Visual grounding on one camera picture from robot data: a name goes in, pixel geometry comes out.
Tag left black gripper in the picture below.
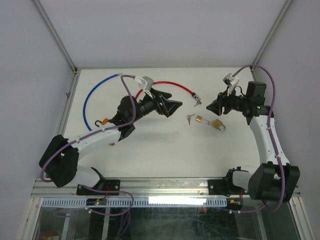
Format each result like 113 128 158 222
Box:
130 88 183 124

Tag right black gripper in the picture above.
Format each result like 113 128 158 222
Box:
206 85 250 116

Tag red cable lock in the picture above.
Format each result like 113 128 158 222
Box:
134 80 201 103

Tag small padlock keys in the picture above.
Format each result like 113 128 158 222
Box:
186 114 195 125

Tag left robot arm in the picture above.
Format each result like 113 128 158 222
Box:
39 89 183 195

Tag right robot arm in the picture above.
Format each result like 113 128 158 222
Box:
206 79 300 203

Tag orange black padlock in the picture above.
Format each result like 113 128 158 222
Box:
94 118 109 127

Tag red cable lock keys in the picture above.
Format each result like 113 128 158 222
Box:
194 101 202 107

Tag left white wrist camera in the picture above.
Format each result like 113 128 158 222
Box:
134 75 154 97

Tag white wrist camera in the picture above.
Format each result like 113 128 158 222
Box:
134 75 154 97
222 73 240 96

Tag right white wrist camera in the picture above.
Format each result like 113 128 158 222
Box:
222 73 240 96

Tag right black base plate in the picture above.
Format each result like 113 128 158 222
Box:
207 179 231 197

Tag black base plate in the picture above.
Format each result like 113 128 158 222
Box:
207 179 231 197
76 178 121 197

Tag blue cable lock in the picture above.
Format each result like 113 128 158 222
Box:
81 73 122 131

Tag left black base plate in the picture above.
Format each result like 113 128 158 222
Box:
76 178 121 197

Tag aluminium mounting rail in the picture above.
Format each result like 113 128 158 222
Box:
32 176 300 199

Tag white slotted cable duct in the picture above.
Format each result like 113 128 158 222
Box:
42 196 228 208

